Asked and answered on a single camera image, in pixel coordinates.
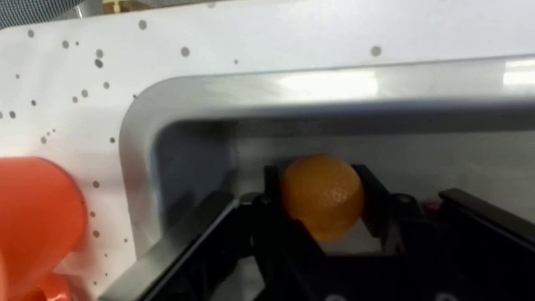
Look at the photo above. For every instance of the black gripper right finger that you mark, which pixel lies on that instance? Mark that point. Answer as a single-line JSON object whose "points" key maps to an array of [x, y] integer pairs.
{"points": [[379, 205]]}

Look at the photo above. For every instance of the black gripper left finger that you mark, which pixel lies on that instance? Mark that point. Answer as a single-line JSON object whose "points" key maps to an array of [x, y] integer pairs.
{"points": [[278, 205]]}

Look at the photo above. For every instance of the orange ball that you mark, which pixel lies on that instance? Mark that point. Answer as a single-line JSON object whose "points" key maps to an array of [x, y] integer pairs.
{"points": [[323, 194]]}

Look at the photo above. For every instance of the silver sink basin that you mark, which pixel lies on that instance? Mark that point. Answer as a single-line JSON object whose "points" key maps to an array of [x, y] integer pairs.
{"points": [[335, 93]]}

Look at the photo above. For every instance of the orange mug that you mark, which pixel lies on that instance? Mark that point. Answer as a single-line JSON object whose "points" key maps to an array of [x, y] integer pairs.
{"points": [[39, 222]]}

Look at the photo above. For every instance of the grey metal mount bar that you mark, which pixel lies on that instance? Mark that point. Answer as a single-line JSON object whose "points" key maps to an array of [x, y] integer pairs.
{"points": [[168, 251]]}

